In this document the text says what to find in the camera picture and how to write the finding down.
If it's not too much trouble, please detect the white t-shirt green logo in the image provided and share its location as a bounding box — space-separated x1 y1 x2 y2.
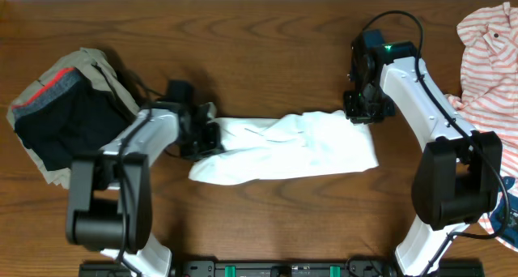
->
189 110 379 185

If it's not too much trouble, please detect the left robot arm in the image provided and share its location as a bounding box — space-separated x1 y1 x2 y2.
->
66 80 224 277

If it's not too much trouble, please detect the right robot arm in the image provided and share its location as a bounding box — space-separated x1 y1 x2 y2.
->
343 30 503 276

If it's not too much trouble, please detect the folded khaki garment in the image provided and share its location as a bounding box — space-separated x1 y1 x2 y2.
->
6 48 140 188

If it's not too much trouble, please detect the folded black garment red waistband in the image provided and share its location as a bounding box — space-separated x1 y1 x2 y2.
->
11 67 134 171

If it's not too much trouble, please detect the pink white striped shirt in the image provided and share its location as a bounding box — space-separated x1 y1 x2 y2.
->
447 2 517 250

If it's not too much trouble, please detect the dark blue garment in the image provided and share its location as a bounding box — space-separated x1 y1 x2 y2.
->
490 176 517 246

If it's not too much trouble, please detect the left black cable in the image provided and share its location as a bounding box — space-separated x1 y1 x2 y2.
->
115 68 167 276

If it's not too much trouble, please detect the black cable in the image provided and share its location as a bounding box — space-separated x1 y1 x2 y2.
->
115 68 167 276
362 10 512 276

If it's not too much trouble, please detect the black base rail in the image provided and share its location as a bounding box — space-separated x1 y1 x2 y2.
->
78 258 486 277

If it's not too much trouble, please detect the right black cable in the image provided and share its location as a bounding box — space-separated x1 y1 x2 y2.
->
362 10 512 276

